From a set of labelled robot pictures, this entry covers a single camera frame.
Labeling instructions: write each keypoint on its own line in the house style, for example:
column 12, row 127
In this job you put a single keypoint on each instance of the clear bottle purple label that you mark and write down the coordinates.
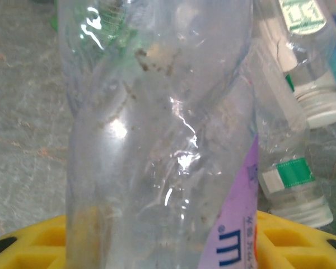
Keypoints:
column 156, row 140

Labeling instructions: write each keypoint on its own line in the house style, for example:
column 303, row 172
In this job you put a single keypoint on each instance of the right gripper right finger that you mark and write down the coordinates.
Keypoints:
column 302, row 246

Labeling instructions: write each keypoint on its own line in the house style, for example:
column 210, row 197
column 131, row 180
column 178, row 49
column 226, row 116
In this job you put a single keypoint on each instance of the green bottle yellow cap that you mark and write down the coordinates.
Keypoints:
column 53, row 23

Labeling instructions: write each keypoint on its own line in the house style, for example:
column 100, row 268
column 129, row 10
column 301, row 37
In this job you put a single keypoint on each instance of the clear bottle green neck band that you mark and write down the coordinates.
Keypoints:
column 291, row 173

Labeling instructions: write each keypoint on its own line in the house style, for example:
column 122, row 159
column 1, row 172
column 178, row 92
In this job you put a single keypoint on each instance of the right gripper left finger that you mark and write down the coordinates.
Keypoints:
column 30, row 249

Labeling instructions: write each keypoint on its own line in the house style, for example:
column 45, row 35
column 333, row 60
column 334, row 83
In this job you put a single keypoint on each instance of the clear bottle green-white label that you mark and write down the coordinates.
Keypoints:
column 305, row 16

